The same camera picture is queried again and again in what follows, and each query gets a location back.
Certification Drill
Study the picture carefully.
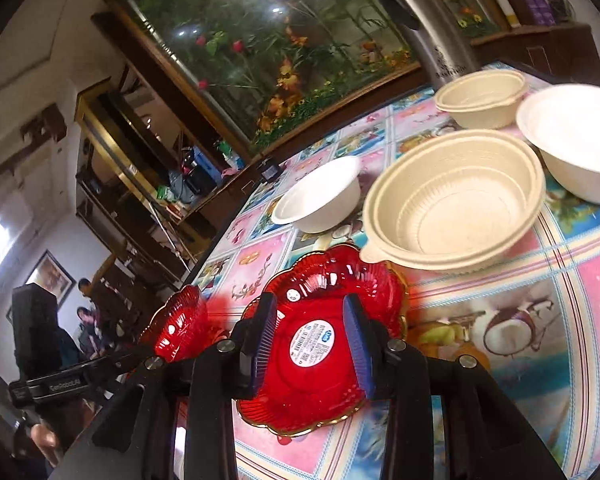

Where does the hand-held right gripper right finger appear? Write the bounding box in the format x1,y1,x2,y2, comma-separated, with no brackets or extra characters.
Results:
341,294,567,480

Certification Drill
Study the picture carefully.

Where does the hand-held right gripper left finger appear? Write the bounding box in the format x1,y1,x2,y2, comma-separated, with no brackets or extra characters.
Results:
50,292,279,480

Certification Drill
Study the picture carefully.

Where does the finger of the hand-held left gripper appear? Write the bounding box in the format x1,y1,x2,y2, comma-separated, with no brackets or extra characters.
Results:
82,347,153,396

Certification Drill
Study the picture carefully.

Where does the large red scalloped plate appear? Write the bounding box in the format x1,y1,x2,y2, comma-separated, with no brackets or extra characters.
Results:
235,242,410,437

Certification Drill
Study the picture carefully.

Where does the small red scalloped plate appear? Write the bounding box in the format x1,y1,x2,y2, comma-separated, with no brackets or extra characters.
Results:
139,284,226,363

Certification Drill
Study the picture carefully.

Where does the white paper bowl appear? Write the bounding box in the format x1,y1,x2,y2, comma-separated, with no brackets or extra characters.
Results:
271,156,362,234
516,84,600,206

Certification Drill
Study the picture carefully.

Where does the beige ribbed plastic bowl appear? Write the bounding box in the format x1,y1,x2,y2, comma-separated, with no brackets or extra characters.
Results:
360,129,547,275
434,70,530,131

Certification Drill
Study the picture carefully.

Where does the person's left hand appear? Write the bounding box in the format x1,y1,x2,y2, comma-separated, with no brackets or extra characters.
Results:
30,422,63,468

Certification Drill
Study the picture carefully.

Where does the wooden chair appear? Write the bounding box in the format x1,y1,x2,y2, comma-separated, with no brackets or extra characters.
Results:
92,255,181,321

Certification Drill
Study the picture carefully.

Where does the wooden sideboard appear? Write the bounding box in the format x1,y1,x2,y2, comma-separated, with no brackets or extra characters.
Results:
172,157,276,231

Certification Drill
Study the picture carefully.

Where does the black kitchen appliance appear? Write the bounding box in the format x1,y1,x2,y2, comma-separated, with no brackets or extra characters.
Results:
182,165,216,198

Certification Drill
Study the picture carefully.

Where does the gold framed glass cabinet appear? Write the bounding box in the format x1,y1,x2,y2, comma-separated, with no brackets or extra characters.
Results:
75,77,216,271

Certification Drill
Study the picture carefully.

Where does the printed pink blue tablecloth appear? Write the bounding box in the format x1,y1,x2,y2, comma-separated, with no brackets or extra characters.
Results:
180,60,600,480

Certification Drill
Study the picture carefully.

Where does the glass flower display case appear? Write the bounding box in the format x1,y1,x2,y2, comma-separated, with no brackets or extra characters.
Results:
92,0,511,156

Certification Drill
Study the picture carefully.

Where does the stainless steel thermos jug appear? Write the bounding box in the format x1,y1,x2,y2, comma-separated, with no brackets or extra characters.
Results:
360,0,481,92

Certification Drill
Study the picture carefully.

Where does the dark wooden cabinet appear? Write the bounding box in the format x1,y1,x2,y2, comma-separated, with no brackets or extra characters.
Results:
470,22,600,86

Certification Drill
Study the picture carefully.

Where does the framed wall picture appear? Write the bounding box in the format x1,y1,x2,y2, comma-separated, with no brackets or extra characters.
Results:
25,250,76,306

